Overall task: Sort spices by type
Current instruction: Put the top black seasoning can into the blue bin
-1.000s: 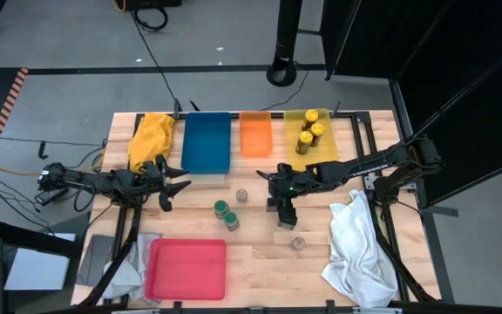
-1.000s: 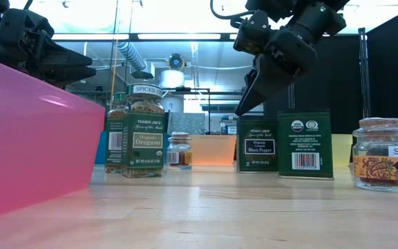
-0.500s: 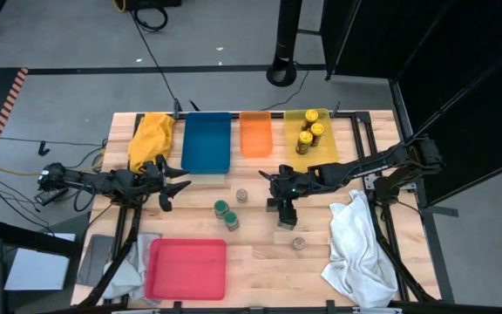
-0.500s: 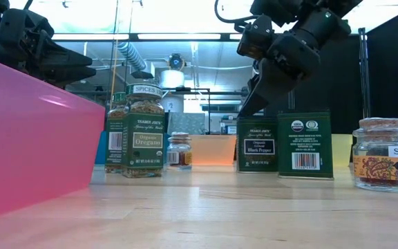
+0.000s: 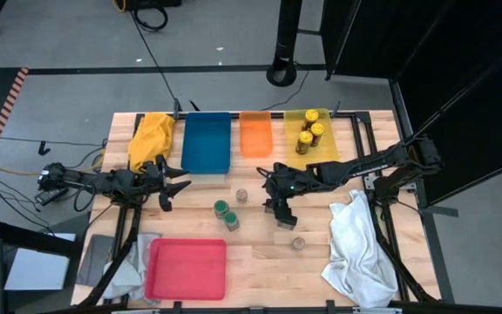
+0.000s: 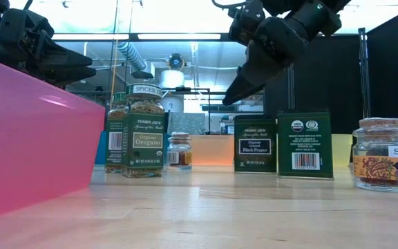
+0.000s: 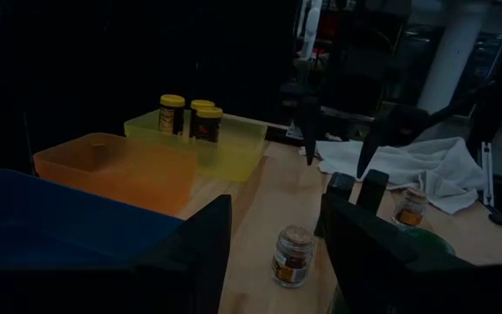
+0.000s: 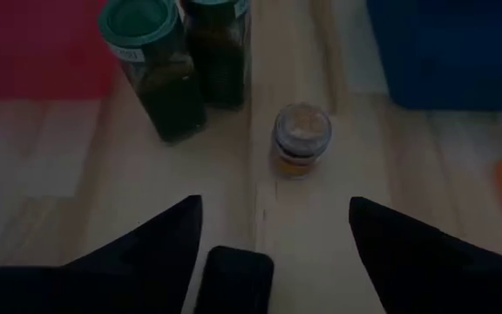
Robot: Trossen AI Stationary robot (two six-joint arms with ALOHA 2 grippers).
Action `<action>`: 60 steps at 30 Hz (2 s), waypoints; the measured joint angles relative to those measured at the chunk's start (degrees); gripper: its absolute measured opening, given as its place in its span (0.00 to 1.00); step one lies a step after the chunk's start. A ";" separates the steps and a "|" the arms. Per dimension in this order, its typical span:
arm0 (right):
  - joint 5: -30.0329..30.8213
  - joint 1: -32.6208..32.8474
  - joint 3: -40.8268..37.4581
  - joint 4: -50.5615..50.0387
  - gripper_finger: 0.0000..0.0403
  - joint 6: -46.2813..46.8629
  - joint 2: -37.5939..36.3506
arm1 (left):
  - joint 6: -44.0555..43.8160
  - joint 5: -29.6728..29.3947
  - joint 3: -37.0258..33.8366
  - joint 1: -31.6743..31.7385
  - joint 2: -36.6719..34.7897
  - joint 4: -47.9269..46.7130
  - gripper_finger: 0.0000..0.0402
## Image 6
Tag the silver flexible duct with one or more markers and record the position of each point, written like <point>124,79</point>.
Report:
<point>131,55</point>

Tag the red plastic bin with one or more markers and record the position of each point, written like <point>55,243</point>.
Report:
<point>29,138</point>

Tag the white cylindrical tank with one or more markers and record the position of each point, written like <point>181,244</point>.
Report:
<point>171,79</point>

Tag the grey metal post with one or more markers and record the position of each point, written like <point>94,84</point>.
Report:
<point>364,69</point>

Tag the dark green pepper tin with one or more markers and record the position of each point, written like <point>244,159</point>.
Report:
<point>305,145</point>
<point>255,145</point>

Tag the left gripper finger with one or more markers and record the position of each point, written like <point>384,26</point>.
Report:
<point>71,74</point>
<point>62,55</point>

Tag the black curtain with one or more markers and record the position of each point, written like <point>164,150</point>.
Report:
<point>392,86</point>

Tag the green lid oregano jar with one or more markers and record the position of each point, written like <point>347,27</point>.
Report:
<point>143,138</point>
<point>115,138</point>

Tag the yellow plastic bin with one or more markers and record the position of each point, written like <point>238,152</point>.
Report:
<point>341,150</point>

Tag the white ceiling light bar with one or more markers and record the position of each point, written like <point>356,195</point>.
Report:
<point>178,36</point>
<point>90,36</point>

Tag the orange plastic bin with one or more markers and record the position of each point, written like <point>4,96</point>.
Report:
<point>209,150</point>

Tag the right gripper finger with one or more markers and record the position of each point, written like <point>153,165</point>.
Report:
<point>242,72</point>
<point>251,83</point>

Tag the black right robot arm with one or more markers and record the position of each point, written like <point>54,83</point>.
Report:
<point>323,17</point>

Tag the cork lid saffron jar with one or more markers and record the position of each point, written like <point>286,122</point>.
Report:
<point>382,166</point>
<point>179,152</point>

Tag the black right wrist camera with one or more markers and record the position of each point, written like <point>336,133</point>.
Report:
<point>247,24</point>

